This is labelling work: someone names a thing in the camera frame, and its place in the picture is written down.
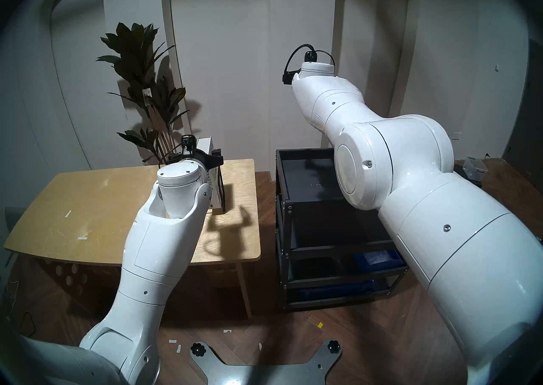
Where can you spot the blue plastic bin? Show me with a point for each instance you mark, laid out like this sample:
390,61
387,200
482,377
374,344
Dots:
379,259

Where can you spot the white Design Hotels yearbook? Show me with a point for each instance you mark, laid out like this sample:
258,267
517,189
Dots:
205,144

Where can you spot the clear plastic storage box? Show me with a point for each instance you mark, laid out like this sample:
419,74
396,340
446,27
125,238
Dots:
474,164

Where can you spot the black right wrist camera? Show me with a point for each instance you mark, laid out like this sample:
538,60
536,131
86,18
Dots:
309,55

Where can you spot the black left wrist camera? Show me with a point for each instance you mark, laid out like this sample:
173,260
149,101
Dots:
187,141

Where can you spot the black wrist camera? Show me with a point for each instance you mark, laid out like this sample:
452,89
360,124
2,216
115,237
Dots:
309,55
187,141

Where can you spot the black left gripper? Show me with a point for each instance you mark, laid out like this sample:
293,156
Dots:
208,160

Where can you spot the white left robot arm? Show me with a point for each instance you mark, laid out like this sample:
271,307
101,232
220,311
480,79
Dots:
161,252

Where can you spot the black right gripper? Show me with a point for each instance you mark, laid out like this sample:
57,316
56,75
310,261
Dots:
287,78

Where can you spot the black star knob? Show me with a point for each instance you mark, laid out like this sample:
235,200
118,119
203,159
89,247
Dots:
334,346
197,349

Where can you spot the tall dark green plant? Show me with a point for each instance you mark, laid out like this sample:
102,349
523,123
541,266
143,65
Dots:
140,70

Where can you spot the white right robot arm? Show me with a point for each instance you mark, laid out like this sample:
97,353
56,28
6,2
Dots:
424,201

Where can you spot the light wooden table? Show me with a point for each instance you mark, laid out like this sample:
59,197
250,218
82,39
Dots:
106,206

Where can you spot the black three-shelf utility cart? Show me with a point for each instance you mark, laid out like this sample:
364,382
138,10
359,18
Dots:
314,227

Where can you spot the grey metal robot base plate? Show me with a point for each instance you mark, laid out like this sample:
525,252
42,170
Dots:
263,373

